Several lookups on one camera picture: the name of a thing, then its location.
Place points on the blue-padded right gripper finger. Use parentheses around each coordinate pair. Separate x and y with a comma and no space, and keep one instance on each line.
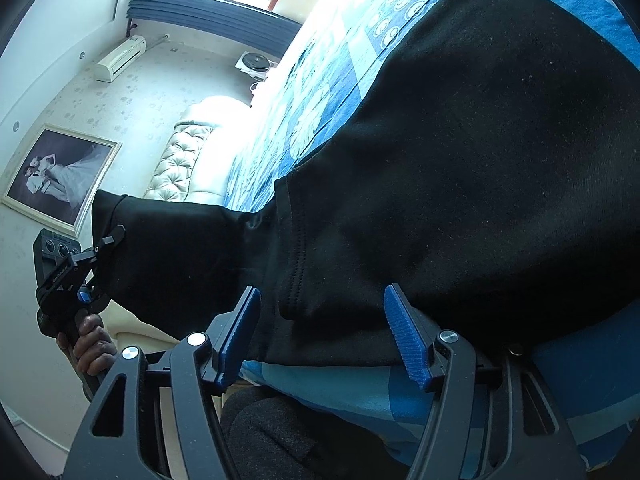
(416,338)
(229,335)

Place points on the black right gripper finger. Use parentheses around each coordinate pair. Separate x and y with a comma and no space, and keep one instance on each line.
(107,244)

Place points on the black pants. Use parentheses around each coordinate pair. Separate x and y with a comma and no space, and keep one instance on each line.
(491,171)

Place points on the person's left hand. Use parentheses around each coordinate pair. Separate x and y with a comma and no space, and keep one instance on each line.
(94,352)

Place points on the framed wedding photo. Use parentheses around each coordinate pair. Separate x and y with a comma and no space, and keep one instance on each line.
(54,181)

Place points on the cream tufted leather headboard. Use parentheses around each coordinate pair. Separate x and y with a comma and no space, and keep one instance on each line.
(196,162)

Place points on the dark trouser leg of person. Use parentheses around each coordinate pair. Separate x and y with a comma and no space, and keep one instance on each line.
(272,436)

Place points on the white round desk fan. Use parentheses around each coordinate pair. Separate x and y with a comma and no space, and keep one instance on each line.
(255,64)

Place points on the blue pleated curtain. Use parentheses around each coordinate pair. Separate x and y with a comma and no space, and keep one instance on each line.
(257,28)

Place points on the blue patterned bed sheet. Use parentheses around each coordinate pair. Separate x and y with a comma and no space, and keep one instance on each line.
(322,78)

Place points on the white wall air conditioner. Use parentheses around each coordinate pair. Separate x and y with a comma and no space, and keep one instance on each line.
(114,63)

